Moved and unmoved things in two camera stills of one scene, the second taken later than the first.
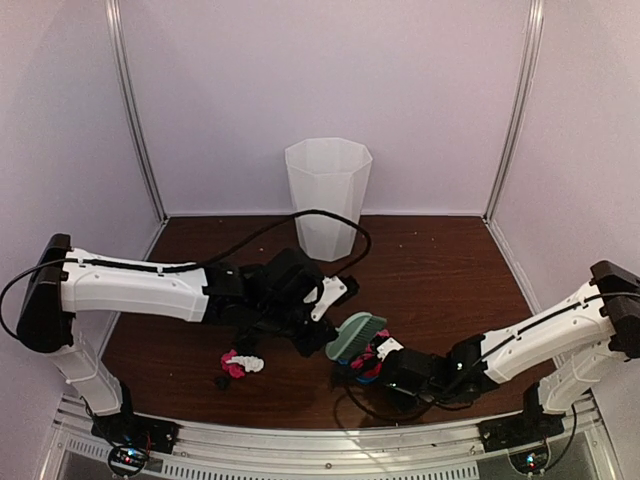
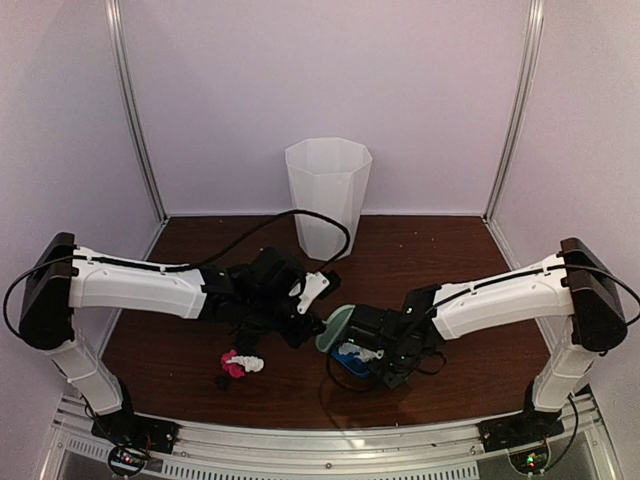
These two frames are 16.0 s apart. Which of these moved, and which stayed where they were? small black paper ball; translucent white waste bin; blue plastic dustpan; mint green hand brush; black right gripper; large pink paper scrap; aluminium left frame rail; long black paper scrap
Moved: mint green hand brush; black right gripper; blue plastic dustpan
Stayed: small black paper ball; long black paper scrap; aluminium left frame rail; large pink paper scrap; translucent white waste bin
